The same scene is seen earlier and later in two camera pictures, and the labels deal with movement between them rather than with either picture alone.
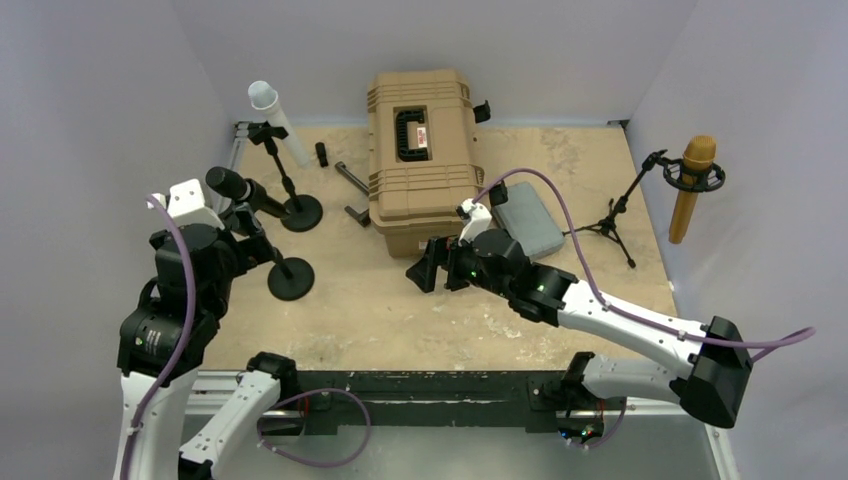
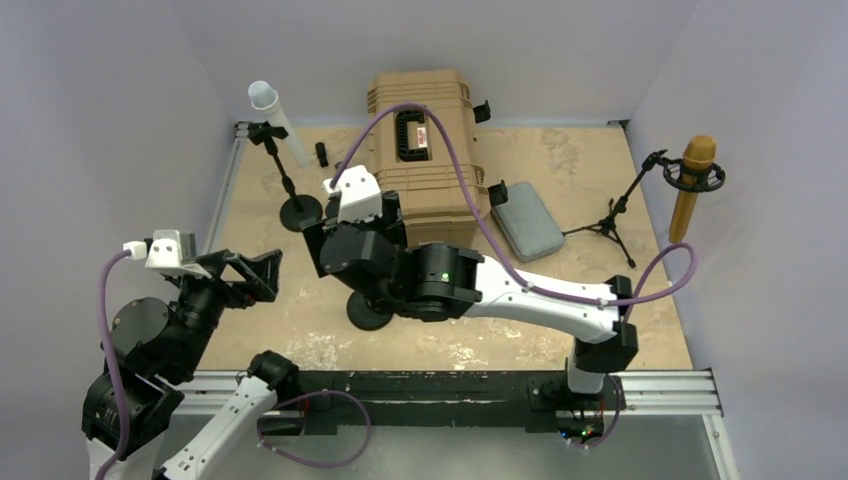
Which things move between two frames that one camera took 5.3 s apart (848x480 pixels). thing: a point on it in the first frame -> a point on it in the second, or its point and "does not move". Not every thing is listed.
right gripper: (424, 271) -> (389, 226)
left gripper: (254, 245) -> (259, 271)
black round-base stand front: (290, 279) -> (362, 315)
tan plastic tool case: (423, 162) does not move
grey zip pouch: (526, 218) does not move
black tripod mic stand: (681, 174) does not move
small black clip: (321, 153) does not move
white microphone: (265, 98) does not move
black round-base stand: (305, 210) does not move
